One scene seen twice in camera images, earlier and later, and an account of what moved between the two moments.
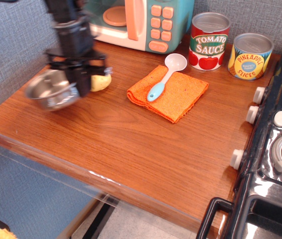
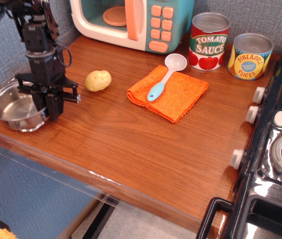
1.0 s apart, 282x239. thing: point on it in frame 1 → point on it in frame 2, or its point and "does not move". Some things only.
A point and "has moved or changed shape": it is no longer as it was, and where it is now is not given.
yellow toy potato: (98, 82) does not move
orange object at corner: (3, 233) does not move
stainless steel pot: (52, 90) has moved or changed shape
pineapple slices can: (250, 56) does not move
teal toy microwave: (156, 26) does not move
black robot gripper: (76, 54) → (48, 75)
